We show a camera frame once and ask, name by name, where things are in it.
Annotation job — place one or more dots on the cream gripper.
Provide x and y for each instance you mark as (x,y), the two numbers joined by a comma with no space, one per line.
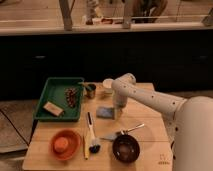
(117,112)

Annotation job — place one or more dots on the blue sponge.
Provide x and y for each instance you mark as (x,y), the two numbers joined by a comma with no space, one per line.
(105,112)

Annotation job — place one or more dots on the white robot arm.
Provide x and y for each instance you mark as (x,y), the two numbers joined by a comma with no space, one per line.
(193,139)

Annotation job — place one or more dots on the purple bowl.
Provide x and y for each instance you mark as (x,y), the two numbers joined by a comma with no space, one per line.
(126,149)

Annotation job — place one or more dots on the orange bowl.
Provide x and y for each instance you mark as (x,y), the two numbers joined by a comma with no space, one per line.
(74,141)

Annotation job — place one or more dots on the orange fruit in bowl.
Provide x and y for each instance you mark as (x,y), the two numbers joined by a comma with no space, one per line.
(61,145)

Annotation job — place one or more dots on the white cup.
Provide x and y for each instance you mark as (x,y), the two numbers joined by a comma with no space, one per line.
(107,85)

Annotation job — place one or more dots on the metal can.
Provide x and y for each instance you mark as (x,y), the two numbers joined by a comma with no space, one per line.
(90,90)

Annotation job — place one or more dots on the black dish brush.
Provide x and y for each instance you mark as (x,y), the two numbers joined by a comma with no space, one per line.
(94,141)

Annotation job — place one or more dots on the yellow banana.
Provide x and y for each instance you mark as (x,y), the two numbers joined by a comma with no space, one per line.
(86,139)

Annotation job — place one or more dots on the brown grape bunch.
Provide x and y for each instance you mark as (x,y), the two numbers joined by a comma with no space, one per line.
(71,97)

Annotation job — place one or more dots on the wooden block in tray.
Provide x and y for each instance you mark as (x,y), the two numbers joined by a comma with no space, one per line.
(53,109)

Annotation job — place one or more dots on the green plastic tray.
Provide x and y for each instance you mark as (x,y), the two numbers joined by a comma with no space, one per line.
(54,92)

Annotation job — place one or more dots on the person in background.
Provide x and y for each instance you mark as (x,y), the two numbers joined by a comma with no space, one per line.
(142,11)

